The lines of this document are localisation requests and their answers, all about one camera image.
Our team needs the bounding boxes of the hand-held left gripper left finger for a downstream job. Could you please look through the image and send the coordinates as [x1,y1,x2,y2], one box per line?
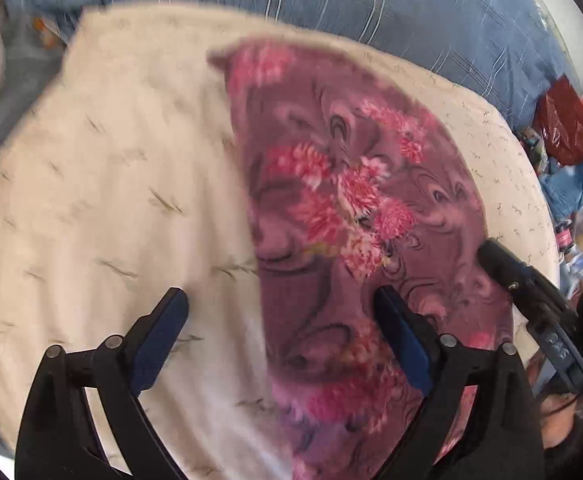
[16,287,190,480]

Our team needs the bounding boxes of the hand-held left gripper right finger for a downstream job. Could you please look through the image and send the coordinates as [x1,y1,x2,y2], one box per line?
[373,285,545,480]

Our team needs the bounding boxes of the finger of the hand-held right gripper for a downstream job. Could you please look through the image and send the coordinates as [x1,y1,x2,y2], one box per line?
[477,239,537,311]

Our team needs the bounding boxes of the pink floral cloth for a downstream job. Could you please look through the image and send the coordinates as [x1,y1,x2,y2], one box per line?
[206,40,519,480]

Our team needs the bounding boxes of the person's right hand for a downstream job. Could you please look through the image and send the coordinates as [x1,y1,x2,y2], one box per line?
[534,360,583,452]

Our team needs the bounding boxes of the blue crumpled cloth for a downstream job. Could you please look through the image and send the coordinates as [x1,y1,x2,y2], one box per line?
[539,162,583,222]

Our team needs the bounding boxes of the red plastic bag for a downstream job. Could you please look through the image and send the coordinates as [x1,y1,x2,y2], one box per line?
[534,74,583,167]

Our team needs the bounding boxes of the cream printed cushion cover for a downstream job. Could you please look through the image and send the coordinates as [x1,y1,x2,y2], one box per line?
[0,2,562,480]

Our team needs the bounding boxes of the blue striped blanket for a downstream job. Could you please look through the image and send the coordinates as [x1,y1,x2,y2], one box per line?
[4,0,583,133]

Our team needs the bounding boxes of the grey cloth with orange print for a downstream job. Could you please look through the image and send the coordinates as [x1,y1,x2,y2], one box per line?
[0,7,70,171]

